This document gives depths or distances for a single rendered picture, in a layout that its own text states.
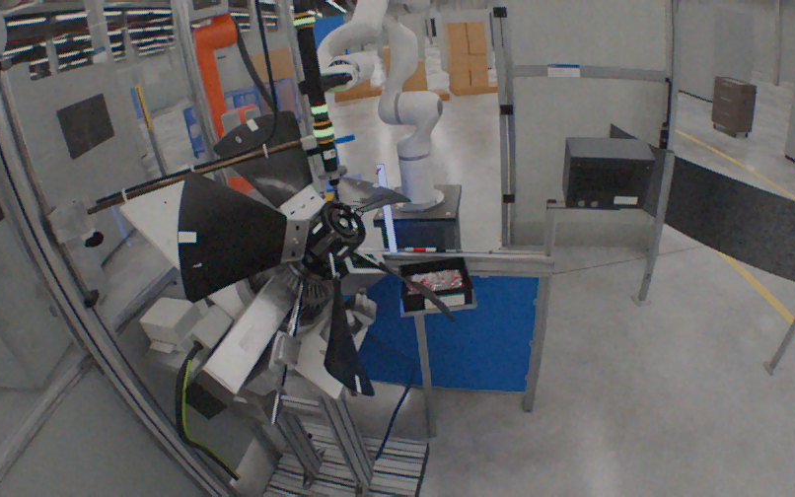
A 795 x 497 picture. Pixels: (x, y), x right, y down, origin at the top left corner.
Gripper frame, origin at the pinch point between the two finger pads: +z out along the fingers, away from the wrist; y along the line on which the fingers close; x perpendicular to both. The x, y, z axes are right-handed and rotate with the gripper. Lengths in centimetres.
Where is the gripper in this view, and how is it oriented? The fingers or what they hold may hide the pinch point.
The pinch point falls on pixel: (315, 85)
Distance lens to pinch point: 89.5
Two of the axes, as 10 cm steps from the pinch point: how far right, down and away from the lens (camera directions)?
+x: -1.3, -8.5, -5.1
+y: -9.6, -0.2, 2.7
